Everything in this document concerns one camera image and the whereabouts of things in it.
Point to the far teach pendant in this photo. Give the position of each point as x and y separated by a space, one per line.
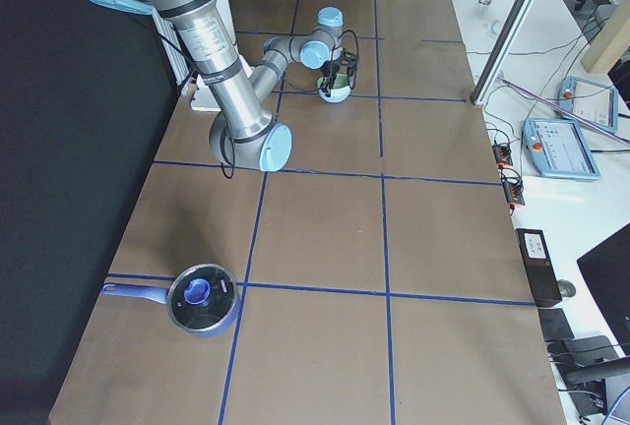
592 101

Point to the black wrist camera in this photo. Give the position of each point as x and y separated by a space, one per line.
349 61

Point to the blue bowl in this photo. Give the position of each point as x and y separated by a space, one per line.
335 95

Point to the near teach pendant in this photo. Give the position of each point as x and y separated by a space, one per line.
559 150

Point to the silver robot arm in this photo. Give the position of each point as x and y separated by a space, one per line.
244 133

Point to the wooden board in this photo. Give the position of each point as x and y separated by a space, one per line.
612 40

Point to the blue saucepan with glass lid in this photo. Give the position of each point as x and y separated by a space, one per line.
204 300

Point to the aluminium frame post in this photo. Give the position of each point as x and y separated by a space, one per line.
500 50

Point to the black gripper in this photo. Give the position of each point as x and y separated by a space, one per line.
332 71

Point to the orange black cable connectors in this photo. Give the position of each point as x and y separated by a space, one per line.
511 180

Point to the green bowl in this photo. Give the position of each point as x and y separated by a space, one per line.
340 82

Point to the teach pendant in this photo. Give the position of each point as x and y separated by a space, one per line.
592 101
559 150

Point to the black monitor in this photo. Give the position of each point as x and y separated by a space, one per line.
605 270

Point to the black power box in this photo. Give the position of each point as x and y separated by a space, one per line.
538 267

